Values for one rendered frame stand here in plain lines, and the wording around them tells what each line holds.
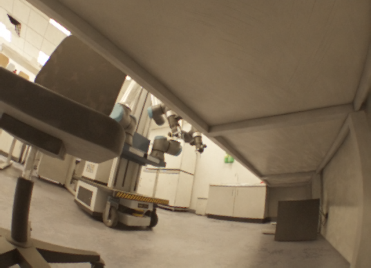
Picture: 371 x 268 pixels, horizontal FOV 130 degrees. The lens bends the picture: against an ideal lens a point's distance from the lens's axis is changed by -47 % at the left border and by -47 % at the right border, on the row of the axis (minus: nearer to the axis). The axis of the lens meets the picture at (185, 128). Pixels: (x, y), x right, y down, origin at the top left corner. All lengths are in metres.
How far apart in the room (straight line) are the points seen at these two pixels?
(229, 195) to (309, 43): 3.12
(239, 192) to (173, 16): 3.13
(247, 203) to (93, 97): 2.99
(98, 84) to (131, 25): 0.38
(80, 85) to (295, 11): 0.77
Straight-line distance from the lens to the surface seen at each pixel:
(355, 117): 0.78
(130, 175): 1.77
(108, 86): 0.77
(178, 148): 1.85
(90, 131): 0.28
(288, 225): 1.71
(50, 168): 3.23
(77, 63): 0.82
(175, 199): 3.94
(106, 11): 0.48
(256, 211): 3.18
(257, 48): 0.46
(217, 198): 3.44
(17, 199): 0.48
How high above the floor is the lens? 0.37
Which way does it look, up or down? 24 degrees up
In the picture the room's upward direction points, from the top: 9 degrees clockwise
